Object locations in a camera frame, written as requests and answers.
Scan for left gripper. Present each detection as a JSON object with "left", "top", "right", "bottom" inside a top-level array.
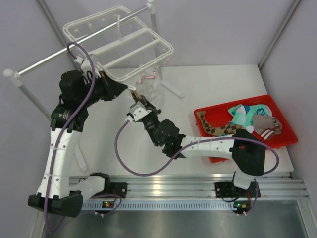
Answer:
[{"left": 79, "top": 70, "right": 127, "bottom": 107}]

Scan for brown argyle sock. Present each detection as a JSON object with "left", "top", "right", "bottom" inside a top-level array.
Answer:
[
  {"left": 196, "top": 111, "right": 245, "bottom": 136},
  {"left": 131, "top": 90, "right": 146, "bottom": 105}
]

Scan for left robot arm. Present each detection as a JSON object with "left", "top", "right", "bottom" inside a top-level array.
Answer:
[{"left": 28, "top": 70, "right": 128, "bottom": 218}]

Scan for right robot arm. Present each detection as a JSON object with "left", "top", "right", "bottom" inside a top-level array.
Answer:
[{"left": 130, "top": 91, "right": 265, "bottom": 197}]

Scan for white clip drying hanger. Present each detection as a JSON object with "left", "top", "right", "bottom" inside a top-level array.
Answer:
[{"left": 63, "top": 6, "right": 174, "bottom": 82}]

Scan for red plastic tray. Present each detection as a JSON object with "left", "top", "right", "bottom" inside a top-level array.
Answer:
[{"left": 194, "top": 94, "right": 298, "bottom": 148}]

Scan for metal drying rack stand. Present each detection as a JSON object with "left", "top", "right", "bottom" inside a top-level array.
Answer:
[{"left": 2, "top": 0, "right": 185, "bottom": 173}]

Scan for teal white sock upper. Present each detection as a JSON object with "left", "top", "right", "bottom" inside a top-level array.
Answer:
[{"left": 228, "top": 104, "right": 272, "bottom": 133}]

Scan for taupe sock red stripes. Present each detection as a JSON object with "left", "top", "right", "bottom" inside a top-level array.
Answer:
[{"left": 253, "top": 115, "right": 282, "bottom": 141}]

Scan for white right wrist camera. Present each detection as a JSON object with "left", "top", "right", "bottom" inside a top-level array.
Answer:
[{"left": 127, "top": 102, "right": 151, "bottom": 122}]

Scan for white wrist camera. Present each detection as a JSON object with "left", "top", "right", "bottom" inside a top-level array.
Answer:
[
  {"left": 74, "top": 54, "right": 98, "bottom": 73},
  {"left": 127, "top": 102, "right": 151, "bottom": 122}
]

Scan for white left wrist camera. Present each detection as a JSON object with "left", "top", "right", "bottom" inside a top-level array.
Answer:
[{"left": 74, "top": 54, "right": 98, "bottom": 73}]

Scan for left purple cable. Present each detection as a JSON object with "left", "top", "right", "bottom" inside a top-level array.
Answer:
[{"left": 43, "top": 41, "right": 122, "bottom": 234}]

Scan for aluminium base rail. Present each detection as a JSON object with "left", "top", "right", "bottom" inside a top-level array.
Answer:
[{"left": 83, "top": 174, "right": 309, "bottom": 214}]

